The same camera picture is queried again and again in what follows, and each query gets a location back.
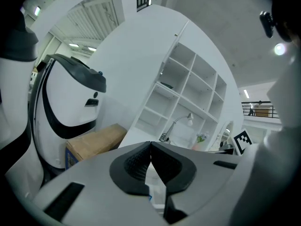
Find black railing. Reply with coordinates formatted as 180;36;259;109
241;100;280;120

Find brown board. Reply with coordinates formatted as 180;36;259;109
254;106;269;117

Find white desk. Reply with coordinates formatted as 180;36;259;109
121;123;212;152

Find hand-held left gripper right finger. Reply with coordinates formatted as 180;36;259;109
150;141;243;225

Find black head camera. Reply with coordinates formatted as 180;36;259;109
259;10;276;39

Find brown cardboard box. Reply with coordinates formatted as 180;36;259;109
65;123;129;170

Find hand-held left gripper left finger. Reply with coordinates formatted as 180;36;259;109
32;141;152;224

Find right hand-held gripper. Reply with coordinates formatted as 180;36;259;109
232;130;253;155

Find silver desk lamp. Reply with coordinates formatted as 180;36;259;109
159;113;195;143

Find white shelf hutch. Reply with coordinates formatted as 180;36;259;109
90;3;244;155

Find blue flowers in vase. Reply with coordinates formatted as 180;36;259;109
191;131;210;150

